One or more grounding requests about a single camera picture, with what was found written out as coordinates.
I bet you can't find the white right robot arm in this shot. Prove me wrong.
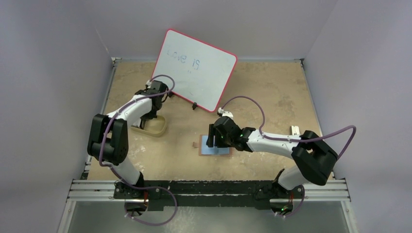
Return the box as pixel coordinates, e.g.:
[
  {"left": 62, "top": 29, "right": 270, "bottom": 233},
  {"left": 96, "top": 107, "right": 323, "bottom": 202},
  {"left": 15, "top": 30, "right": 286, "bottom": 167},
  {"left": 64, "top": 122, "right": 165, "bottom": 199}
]
[{"left": 206, "top": 116, "right": 338, "bottom": 198}]

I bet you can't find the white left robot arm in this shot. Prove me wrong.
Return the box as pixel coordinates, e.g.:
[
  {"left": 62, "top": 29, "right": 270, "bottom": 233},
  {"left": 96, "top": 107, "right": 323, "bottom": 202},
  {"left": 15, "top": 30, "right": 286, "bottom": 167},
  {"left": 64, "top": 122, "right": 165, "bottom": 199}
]
[{"left": 86, "top": 81, "right": 171, "bottom": 199}]

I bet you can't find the cream oval tray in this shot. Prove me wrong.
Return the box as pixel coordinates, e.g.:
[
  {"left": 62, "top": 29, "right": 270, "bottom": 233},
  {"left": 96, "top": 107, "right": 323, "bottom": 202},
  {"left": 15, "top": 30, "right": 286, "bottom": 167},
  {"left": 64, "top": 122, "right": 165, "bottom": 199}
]
[{"left": 131, "top": 115, "right": 167, "bottom": 137}]

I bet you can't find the pink framed whiteboard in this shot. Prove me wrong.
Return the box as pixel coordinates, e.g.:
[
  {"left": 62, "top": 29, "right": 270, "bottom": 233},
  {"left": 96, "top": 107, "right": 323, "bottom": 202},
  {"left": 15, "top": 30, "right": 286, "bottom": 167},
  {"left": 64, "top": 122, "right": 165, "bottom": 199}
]
[{"left": 152, "top": 29, "right": 238, "bottom": 112}]

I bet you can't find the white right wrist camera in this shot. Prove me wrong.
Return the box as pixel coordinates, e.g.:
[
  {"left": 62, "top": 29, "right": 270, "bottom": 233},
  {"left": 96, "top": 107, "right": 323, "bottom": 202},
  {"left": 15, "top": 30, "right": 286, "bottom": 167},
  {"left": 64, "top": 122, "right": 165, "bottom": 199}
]
[{"left": 217, "top": 107, "right": 233, "bottom": 119}]

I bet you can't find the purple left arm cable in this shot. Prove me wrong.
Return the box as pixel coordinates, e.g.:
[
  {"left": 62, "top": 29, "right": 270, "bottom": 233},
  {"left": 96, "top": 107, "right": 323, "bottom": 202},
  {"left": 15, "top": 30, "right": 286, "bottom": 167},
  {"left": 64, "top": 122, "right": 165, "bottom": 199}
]
[{"left": 99, "top": 74, "right": 176, "bottom": 187}]

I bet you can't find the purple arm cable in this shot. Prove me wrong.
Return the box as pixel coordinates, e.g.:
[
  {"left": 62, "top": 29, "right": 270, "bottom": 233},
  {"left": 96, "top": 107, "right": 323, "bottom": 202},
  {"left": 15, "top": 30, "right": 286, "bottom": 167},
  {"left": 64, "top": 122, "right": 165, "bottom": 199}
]
[
  {"left": 99, "top": 74, "right": 176, "bottom": 187},
  {"left": 220, "top": 96, "right": 357, "bottom": 160}
]

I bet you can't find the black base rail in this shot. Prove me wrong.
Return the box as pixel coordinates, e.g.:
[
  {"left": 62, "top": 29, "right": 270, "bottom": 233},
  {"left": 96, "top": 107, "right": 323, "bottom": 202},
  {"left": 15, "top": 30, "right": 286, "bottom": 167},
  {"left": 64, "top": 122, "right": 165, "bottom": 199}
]
[{"left": 114, "top": 169, "right": 307, "bottom": 212}]

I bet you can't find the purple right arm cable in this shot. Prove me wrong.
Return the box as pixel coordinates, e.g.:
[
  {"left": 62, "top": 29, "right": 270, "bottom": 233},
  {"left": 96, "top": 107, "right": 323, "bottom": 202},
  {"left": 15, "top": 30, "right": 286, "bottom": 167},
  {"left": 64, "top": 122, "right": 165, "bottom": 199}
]
[{"left": 220, "top": 96, "right": 357, "bottom": 160}]

